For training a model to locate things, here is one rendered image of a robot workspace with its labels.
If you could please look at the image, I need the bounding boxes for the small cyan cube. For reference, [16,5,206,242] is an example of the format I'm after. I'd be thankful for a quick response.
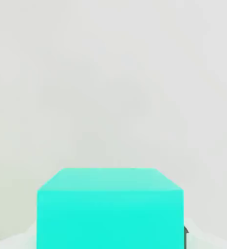
[36,167,185,249]

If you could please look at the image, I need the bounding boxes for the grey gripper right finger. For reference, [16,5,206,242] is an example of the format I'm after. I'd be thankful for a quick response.
[183,217,227,249]

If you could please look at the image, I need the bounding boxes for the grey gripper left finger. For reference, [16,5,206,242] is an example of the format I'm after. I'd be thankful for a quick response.
[0,223,38,249]

